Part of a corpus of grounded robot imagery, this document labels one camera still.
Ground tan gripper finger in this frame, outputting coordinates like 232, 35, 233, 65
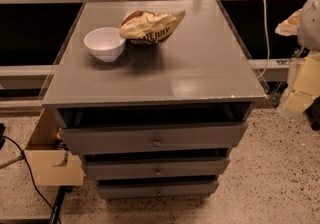
275, 9, 302, 36
284, 52, 320, 114

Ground grey drawer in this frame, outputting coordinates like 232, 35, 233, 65
97, 180, 219, 200
60, 121, 248, 155
85, 157, 230, 180

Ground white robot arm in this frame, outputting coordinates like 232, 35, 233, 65
275, 0, 320, 117

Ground grey drawer cabinet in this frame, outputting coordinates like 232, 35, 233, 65
42, 0, 265, 188

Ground grey top drawer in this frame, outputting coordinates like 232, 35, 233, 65
60, 121, 248, 155

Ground grey bottom drawer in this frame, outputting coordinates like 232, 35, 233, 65
97, 180, 219, 200

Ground crumpled chip bag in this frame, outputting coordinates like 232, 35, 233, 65
119, 10, 186, 45

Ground white bowl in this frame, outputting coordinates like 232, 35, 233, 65
84, 27, 126, 62

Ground wooden box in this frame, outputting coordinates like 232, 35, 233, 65
24, 109, 84, 186

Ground white cable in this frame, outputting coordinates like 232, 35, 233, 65
246, 0, 271, 80

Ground black cable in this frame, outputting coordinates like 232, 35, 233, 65
0, 135, 63, 224

